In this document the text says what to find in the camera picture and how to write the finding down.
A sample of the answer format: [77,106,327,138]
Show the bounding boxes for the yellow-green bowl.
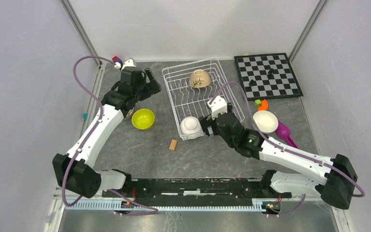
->
[131,108,155,131]

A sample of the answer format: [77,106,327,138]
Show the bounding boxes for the white ribbed bowl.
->
[253,110,279,134]

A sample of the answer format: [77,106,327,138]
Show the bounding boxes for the beige flower bowl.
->
[189,69,211,88]

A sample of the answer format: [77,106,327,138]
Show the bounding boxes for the blue patterned bowl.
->
[124,109,135,119]

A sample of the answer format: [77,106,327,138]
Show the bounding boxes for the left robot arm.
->
[52,66,161,198]

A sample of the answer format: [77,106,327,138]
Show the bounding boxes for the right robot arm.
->
[199,113,357,210]

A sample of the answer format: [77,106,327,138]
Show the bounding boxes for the plain white bowl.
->
[180,116,204,141]

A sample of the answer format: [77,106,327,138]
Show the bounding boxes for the purple red block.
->
[112,56,123,66]

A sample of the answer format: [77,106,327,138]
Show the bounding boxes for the green cube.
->
[254,99,262,107]

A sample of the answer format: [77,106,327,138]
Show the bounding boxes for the orange curved block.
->
[257,99,269,111]

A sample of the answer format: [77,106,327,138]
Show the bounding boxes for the black chess piece left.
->
[249,80,256,87]

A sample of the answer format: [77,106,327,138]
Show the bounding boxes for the purple scoop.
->
[275,121,298,148]

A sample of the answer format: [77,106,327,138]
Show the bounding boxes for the wooden block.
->
[169,139,178,151]

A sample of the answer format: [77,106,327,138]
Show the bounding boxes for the black grey chessboard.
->
[234,53,303,101]

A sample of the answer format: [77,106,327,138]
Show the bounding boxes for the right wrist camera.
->
[207,96,228,119]

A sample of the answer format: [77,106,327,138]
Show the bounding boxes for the white wire dish rack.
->
[162,58,228,141]

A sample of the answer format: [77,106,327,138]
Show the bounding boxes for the aluminium frame rails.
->
[43,0,353,232]

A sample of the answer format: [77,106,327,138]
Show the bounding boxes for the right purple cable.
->
[209,81,365,218]

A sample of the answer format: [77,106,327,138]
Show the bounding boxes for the purple cable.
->
[209,81,365,218]
[61,56,159,217]

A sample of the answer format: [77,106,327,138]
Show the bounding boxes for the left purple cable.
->
[61,56,159,217]

